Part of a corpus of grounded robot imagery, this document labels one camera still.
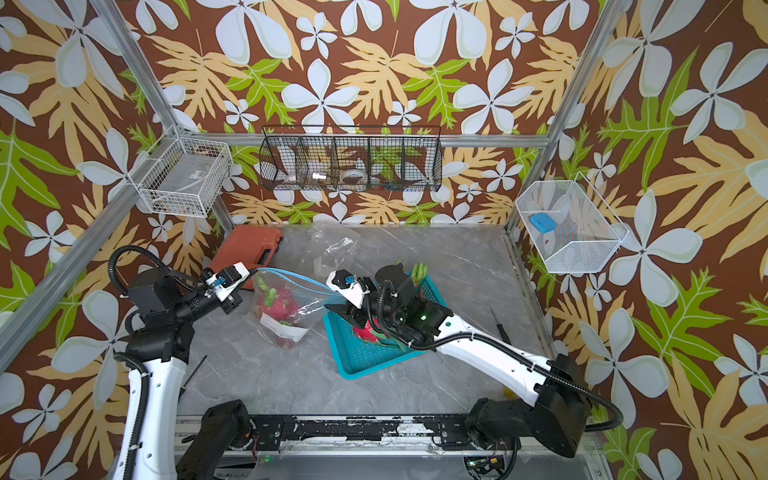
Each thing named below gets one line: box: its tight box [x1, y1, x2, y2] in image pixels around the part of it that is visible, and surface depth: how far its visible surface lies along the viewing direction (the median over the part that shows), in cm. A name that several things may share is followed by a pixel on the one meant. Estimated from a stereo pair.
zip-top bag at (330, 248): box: [300, 223, 361, 275], surface depth 110 cm
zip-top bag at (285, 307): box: [243, 268, 347, 349], surface depth 77 cm
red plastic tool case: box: [210, 224, 283, 291], surface depth 110 cm
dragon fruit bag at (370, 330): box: [353, 318, 407, 352], surface depth 86 cm
